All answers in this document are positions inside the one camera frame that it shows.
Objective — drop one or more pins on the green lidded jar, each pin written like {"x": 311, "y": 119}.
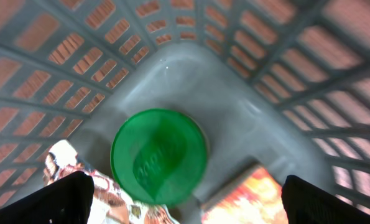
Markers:
{"x": 159, "y": 156}

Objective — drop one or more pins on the brown white snack pouch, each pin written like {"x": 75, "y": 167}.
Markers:
{"x": 110, "y": 204}

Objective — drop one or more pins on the dark grey plastic basket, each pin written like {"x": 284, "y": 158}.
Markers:
{"x": 282, "y": 84}

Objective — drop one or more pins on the orange snack package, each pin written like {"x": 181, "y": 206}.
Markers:
{"x": 256, "y": 199}

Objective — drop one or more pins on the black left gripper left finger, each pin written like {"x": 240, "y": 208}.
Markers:
{"x": 67, "y": 200}

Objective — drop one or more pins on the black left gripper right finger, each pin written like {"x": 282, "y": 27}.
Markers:
{"x": 305, "y": 203}

